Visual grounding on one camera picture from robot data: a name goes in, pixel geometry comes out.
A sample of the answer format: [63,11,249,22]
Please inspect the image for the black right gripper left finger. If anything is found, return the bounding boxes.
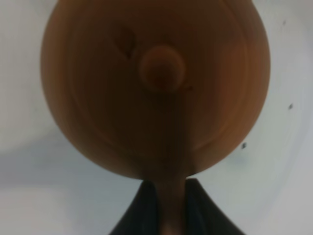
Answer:
[111,181,166,235]

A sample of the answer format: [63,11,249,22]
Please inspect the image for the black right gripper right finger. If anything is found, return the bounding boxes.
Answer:
[185,178,244,235]

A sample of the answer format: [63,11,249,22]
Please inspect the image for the brown clay teapot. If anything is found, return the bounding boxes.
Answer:
[41,0,270,235]

